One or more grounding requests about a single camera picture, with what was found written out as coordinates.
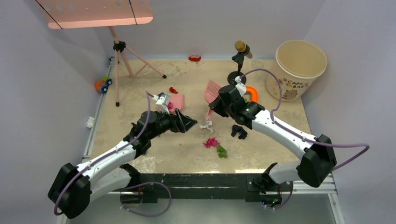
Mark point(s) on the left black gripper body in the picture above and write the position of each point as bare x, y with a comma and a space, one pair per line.
166, 122

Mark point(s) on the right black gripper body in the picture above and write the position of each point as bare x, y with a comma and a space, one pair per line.
219, 108

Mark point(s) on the pink hand brush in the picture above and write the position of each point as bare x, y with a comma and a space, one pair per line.
210, 94

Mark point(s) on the pink plastic dustpan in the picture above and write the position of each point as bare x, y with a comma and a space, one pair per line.
177, 101

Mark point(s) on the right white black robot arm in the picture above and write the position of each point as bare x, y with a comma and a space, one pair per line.
315, 157

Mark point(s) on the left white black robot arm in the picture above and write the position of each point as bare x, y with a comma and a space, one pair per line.
75, 186

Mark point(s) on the white paper scrap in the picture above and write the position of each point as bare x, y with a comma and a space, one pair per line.
208, 126

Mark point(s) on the red paper scrap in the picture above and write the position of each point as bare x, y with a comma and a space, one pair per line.
172, 90

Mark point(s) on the magenta paper scrap front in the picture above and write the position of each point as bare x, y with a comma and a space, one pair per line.
211, 142

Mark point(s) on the green paper scrap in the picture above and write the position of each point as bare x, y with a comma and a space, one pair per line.
222, 153

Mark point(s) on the red object at table edge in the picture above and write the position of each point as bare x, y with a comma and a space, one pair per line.
194, 58

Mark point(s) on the gold microphone on black stand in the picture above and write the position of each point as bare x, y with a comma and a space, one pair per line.
243, 50

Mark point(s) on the cream capybara bucket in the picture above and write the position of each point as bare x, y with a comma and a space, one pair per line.
297, 65

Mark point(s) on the orange blue toy car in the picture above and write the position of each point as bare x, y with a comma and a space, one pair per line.
103, 84

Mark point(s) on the white paper scrap off table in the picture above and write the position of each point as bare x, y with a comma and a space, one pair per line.
90, 122

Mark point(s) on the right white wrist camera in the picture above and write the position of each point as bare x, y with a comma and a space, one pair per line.
240, 86

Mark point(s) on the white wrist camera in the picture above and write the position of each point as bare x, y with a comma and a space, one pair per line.
240, 86
161, 101

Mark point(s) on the orange plastic ring toy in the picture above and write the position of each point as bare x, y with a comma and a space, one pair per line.
251, 94

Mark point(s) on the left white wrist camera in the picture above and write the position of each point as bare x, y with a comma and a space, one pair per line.
161, 101

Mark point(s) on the aluminium table frame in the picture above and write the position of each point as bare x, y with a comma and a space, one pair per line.
195, 184

